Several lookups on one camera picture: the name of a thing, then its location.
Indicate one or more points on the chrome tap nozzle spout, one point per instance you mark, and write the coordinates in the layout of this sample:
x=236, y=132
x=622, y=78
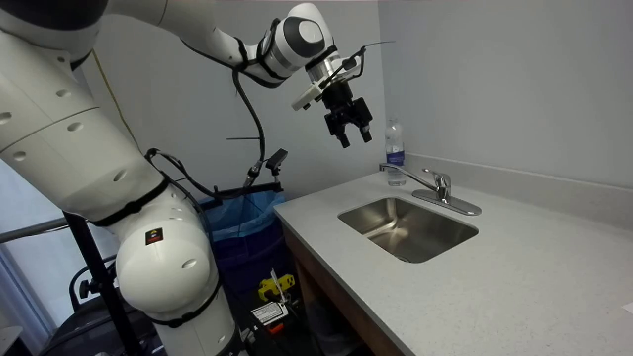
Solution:
x=408, y=175

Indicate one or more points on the yellow tool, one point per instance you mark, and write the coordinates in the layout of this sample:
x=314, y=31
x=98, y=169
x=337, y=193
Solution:
x=276, y=286

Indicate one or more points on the small black clip camera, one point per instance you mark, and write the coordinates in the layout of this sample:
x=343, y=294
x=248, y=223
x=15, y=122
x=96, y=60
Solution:
x=276, y=161

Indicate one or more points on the white red labelled device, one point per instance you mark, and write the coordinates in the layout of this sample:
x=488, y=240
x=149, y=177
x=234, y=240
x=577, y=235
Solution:
x=270, y=314

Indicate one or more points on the black equipment case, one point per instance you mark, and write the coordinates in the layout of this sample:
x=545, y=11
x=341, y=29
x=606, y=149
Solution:
x=72, y=329

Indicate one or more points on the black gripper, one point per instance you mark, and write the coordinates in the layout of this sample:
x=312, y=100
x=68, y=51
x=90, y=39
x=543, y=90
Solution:
x=343, y=106

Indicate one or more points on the black stand pole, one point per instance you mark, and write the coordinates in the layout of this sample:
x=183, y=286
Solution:
x=100, y=278

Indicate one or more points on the grey window rail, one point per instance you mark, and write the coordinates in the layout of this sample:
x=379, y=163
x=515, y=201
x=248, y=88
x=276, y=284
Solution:
x=31, y=231

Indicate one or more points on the blue lined trash bin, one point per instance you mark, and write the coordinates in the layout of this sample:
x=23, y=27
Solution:
x=248, y=231

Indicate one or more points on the wooden counter cabinet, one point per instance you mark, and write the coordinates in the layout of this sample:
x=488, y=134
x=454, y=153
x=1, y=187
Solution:
x=329, y=290

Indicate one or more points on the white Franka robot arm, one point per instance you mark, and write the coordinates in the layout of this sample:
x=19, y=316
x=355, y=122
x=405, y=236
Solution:
x=72, y=140

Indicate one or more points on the clear smartwater bottle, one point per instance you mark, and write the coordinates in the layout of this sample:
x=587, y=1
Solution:
x=395, y=155

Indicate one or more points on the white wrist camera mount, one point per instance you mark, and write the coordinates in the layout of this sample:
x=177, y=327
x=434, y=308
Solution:
x=310, y=98

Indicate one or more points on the grey counter backsplash strip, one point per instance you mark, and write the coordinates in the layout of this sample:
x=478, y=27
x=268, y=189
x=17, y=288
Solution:
x=527, y=185

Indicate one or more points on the stainless steel sink basin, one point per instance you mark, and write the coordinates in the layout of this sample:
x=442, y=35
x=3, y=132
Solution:
x=408, y=231

